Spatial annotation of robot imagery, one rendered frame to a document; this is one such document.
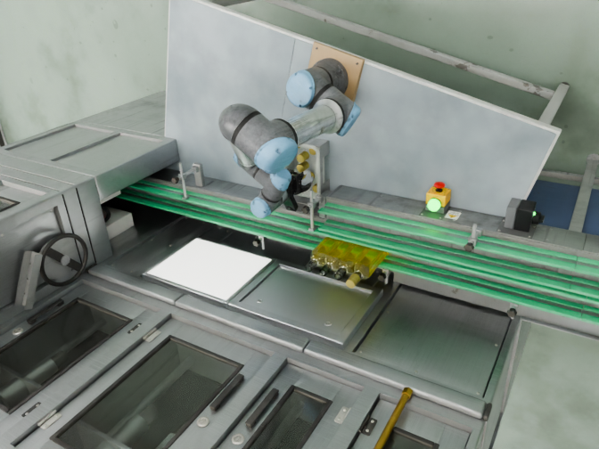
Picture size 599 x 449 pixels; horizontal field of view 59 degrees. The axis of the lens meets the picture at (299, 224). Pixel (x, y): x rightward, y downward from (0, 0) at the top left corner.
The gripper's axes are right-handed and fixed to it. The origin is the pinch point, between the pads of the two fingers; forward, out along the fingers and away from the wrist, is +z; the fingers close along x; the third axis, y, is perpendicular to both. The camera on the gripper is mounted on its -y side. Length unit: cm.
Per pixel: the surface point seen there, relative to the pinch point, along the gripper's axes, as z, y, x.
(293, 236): -11.2, -21.3, 0.1
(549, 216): 17, -2, -90
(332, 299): -31, -30, -28
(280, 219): -13.2, -13.7, 4.9
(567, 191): 41, -2, -93
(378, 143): 5.6, 17.9, -27.8
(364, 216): -12.9, -3.3, -31.2
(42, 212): -69, -2, 74
